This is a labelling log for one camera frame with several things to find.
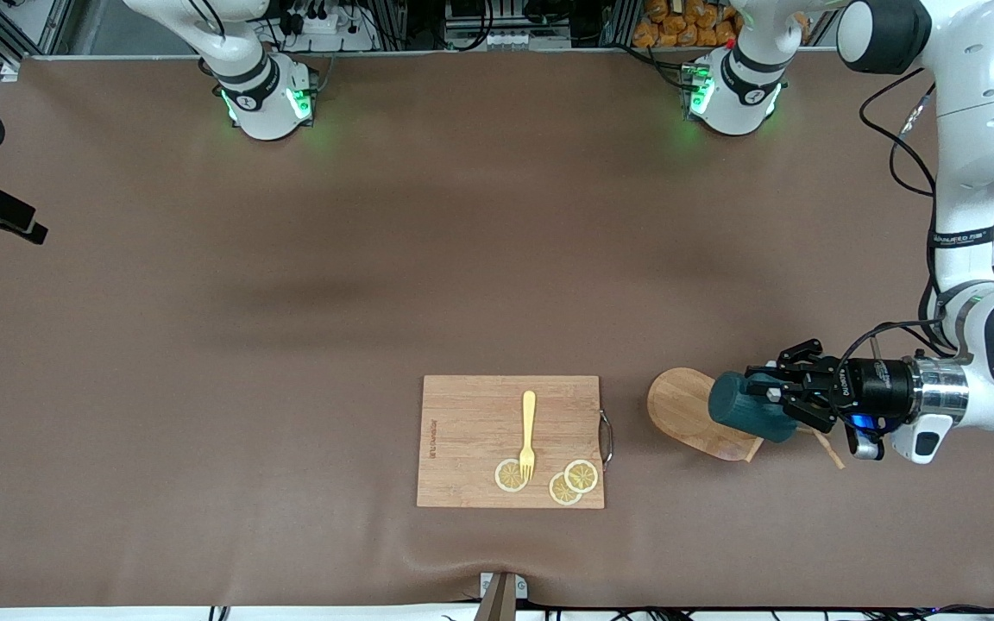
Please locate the white power strip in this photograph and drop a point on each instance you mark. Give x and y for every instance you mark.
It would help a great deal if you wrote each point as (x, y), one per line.
(324, 26)

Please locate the aluminium frame post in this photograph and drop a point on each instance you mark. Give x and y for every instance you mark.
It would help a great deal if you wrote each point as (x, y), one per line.
(53, 26)

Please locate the pile of orange buns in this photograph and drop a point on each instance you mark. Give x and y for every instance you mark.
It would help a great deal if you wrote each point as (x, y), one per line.
(678, 26)

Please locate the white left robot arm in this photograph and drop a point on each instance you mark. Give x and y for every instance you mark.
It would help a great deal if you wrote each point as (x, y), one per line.
(980, 129)

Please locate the white terminal strip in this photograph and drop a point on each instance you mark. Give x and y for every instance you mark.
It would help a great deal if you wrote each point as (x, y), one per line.
(506, 40)

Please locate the brown table mat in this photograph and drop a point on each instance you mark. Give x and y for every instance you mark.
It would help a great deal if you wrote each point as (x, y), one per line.
(204, 388)

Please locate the lemon slice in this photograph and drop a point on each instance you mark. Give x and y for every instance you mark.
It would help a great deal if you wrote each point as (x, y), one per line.
(506, 477)
(561, 494)
(585, 474)

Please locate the teal cup yellow inside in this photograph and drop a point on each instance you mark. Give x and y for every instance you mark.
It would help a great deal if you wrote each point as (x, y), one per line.
(747, 410)

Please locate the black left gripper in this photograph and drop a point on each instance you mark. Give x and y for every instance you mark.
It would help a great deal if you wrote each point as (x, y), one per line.
(875, 385)

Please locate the wooden cup rack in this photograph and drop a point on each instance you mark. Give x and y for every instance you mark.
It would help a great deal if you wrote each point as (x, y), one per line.
(678, 410)

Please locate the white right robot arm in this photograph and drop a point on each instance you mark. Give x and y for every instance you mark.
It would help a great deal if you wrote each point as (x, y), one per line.
(264, 103)

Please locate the aluminium camera mount beam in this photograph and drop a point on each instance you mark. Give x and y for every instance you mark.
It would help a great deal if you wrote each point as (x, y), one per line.
(501, 604)

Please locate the yellow plastic fork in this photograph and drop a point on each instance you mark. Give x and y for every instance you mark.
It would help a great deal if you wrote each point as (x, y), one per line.
(529, 414)

